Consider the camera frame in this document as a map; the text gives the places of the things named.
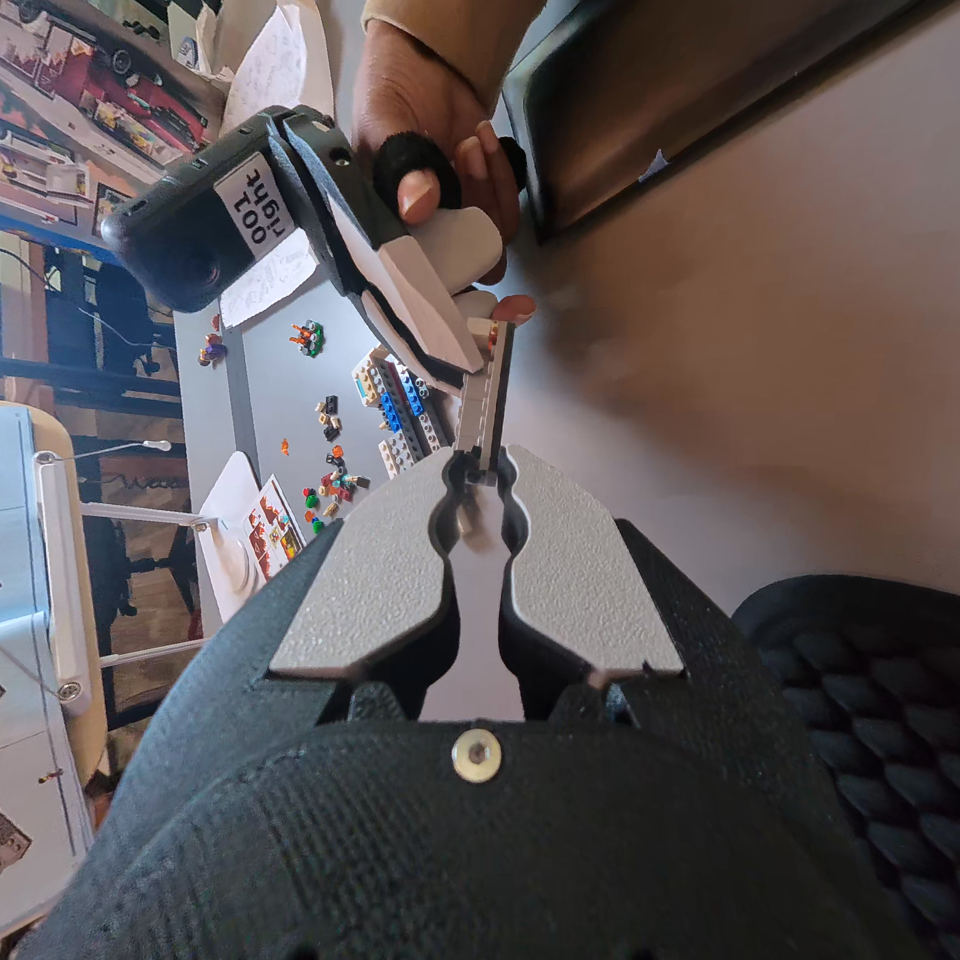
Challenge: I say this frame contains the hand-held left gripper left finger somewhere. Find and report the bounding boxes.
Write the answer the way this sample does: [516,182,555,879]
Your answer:
[267,452,460,682]

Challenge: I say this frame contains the person's right hand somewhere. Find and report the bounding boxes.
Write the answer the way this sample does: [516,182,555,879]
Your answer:
[351,18,539,326]

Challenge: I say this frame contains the grey lego wall assembly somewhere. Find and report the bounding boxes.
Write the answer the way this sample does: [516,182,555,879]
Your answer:
[452,315,520,537]

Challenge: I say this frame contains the pile of small lego pieces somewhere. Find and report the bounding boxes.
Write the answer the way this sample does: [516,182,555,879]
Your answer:
[302,392,374,540]

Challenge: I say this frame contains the white book stand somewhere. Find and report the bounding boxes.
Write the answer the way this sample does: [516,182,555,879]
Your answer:
[33,438,273,714]

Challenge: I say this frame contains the dark rectangular panel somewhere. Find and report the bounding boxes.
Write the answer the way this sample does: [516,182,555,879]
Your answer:
[501,0,960,247]

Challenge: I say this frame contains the lego set box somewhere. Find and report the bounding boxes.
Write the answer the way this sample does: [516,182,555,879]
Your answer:
[0,0,226,249]

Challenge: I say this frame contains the lego sticker sheet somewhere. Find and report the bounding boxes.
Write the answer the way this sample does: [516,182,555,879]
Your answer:
[243,472,310,580]

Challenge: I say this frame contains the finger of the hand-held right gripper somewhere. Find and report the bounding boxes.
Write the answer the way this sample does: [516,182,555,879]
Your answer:
[358,287,468,394]
[377,234,487,375]

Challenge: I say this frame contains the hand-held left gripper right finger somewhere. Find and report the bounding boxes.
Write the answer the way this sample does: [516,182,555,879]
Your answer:
[504,444,687,690]

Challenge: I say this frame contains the lego vehicle base assembly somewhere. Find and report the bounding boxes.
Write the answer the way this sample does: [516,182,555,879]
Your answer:
[351,346,466,481]

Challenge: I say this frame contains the black braided cushion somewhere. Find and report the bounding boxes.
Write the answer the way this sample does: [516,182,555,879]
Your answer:
[731,573,960,960]

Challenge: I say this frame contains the person's right forearm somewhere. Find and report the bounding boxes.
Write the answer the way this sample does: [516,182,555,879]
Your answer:
[362,0,552,114]

